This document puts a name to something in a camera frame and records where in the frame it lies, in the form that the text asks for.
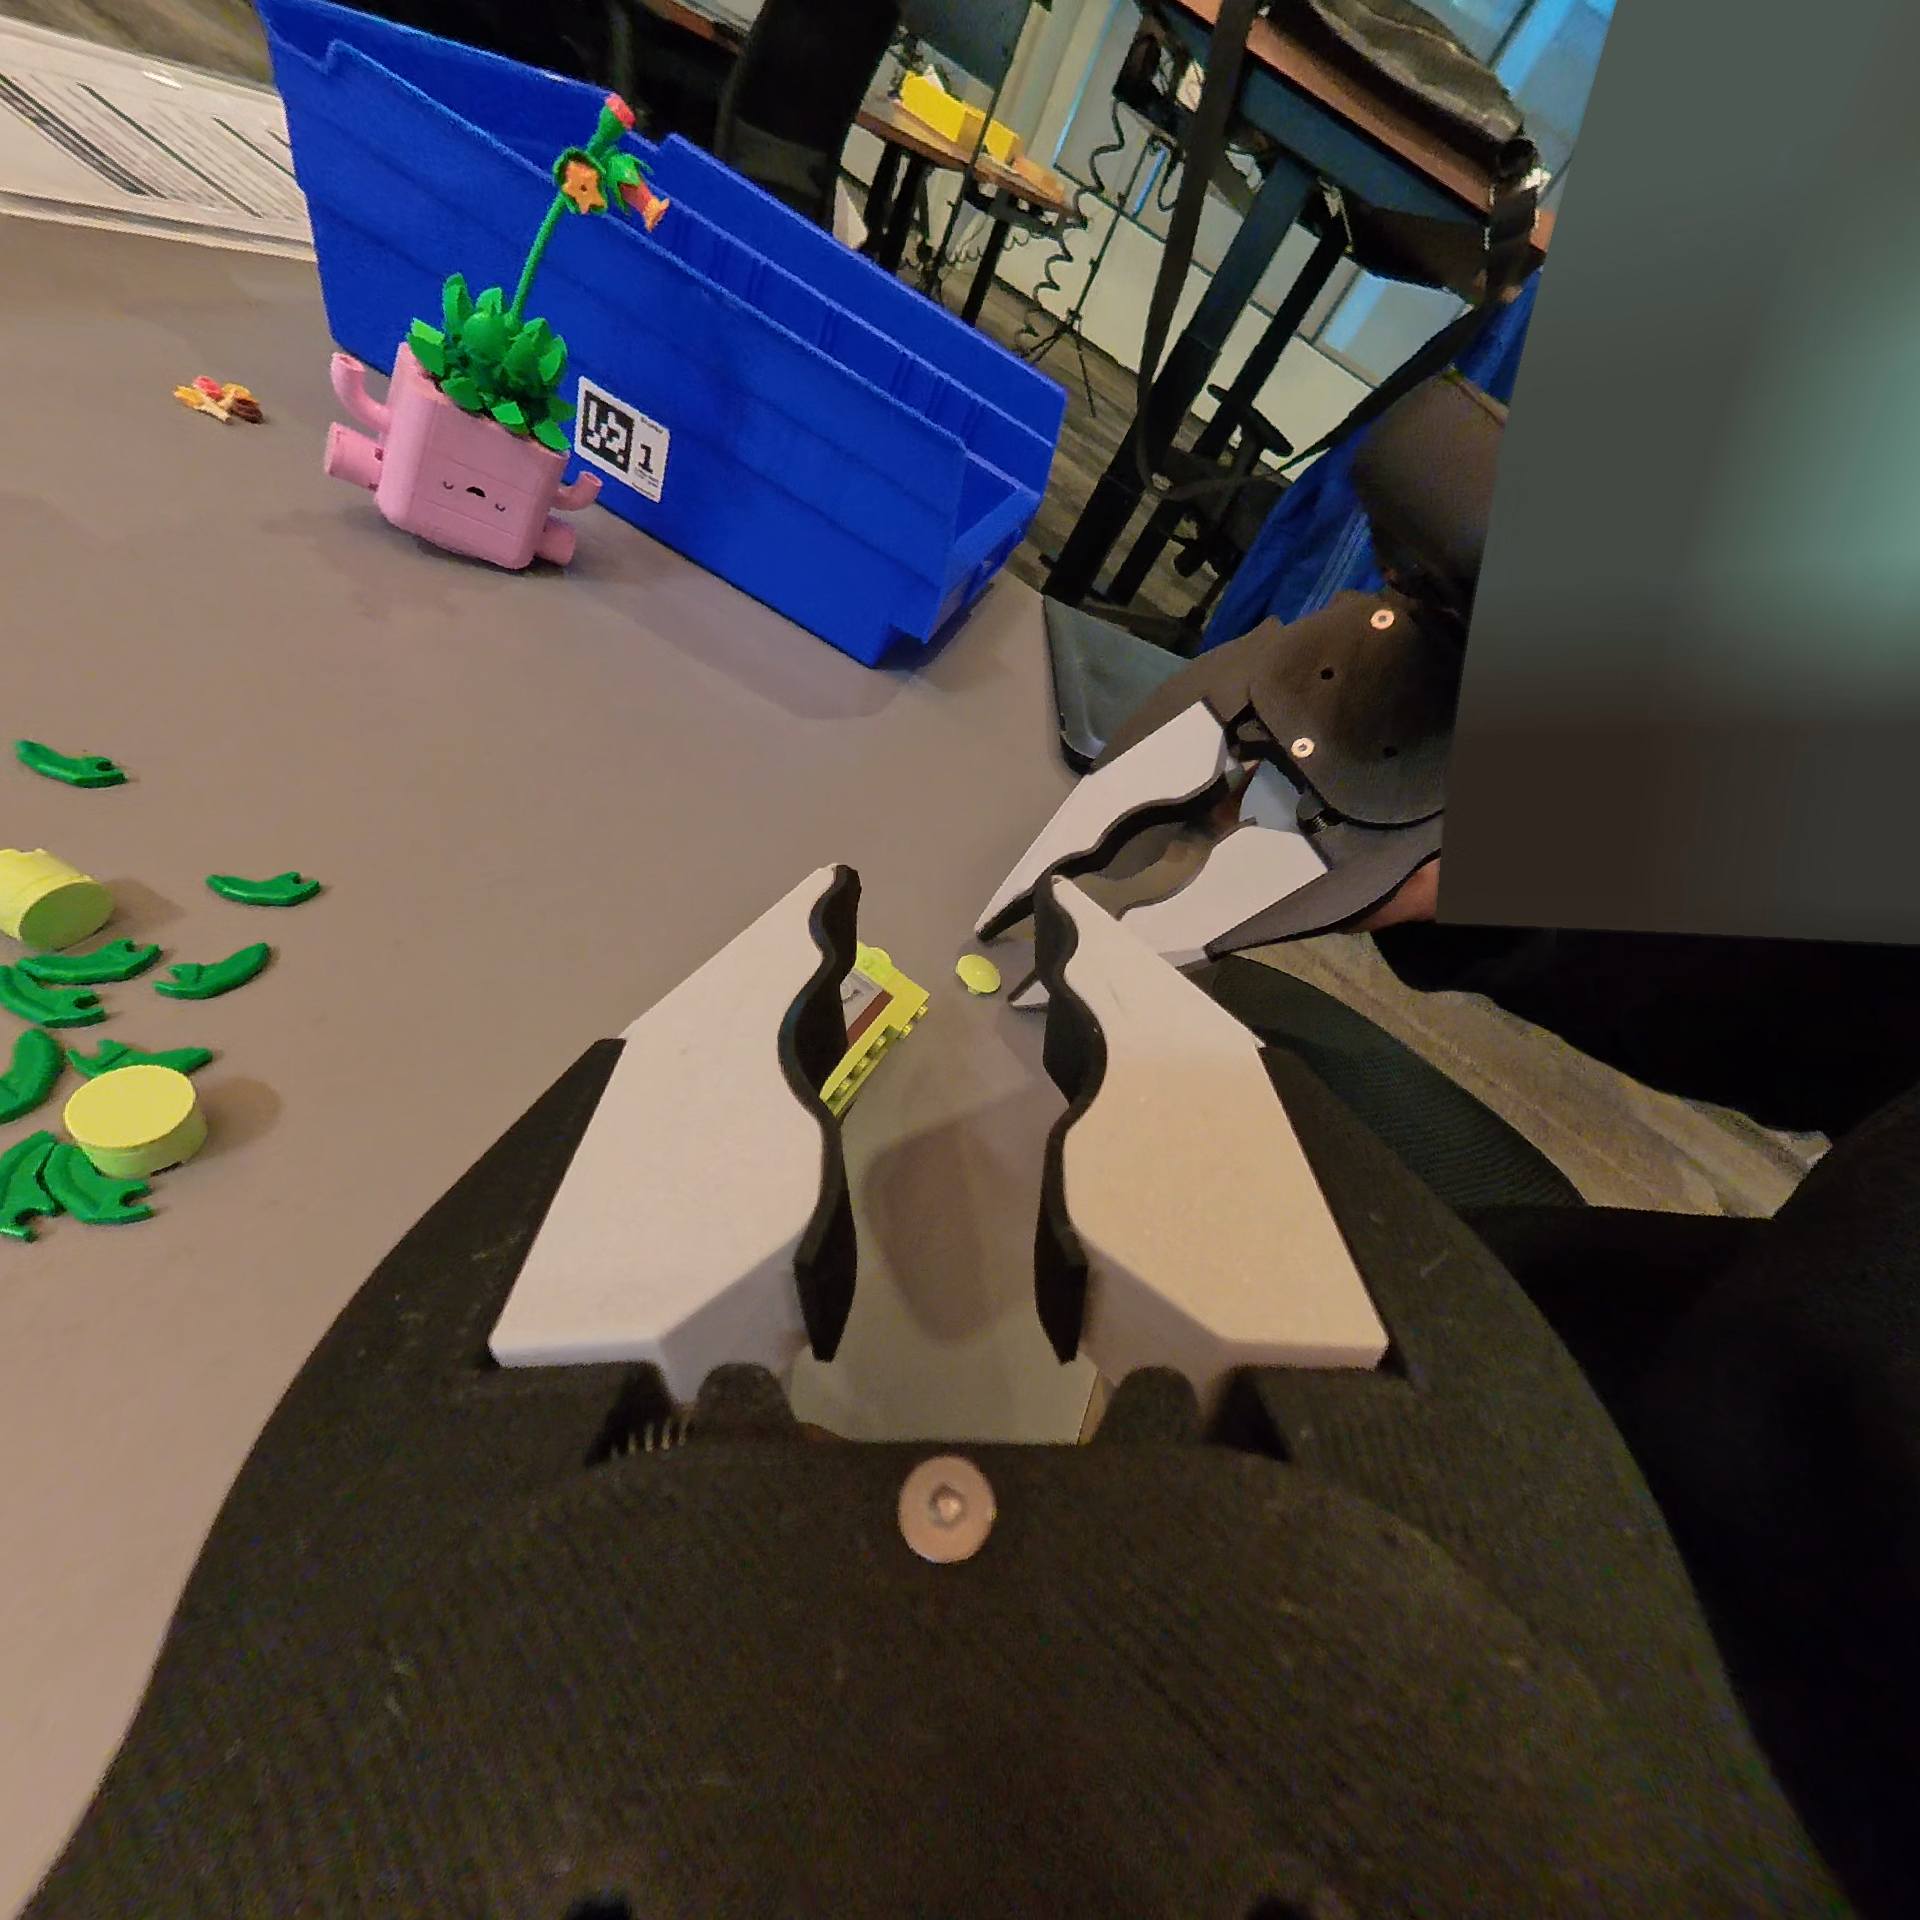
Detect black bag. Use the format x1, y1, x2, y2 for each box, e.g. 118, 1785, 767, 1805
1274, 0, 1547, 142

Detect lime green toy brick box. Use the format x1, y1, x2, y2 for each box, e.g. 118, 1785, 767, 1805
816, 939, 934, 1125

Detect black chair armrest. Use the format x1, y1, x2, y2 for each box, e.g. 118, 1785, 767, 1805
1204, 952, 1591, 1210

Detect blue plastic bin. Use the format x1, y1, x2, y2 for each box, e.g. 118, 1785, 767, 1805
252, 0, 1069, 674

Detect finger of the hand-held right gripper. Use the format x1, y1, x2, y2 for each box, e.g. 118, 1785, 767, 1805
971, 700, 1246, 943
1006, 823, 1333, 1009

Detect lime cylinder brick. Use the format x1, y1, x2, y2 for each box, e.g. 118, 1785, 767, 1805
0, 845, 115, 953
60, 1066, 210, 1180

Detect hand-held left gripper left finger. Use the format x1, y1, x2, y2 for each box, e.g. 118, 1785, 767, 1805
488, 860, 862, 1374

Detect laminated paper sheet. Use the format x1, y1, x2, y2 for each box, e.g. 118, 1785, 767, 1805
0, 24, 320, 257

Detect black office chair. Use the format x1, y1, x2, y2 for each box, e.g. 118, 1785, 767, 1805
708, 0, 900, 225

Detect blue jacket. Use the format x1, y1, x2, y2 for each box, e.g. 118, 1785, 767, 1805
1197, 271, 1547, 654

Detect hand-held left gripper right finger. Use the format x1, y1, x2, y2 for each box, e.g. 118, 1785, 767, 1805
1038, 874, 1388, 1419

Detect pink toy brick flowerpot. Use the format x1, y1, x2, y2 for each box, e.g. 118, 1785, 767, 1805
324, 95, 672, 576

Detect scattered green leaf pieces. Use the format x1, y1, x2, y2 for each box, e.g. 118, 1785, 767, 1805
0, 736, 326, 1247

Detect yellow box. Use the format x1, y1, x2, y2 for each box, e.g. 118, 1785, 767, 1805
896, 71, 1024, 167

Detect wooden desk with dark frame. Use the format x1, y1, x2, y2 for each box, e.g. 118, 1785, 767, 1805
1034, 0, 1556, 609

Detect wooden round table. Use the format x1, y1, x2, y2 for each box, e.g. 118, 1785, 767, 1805
845, 106, 1090, 324

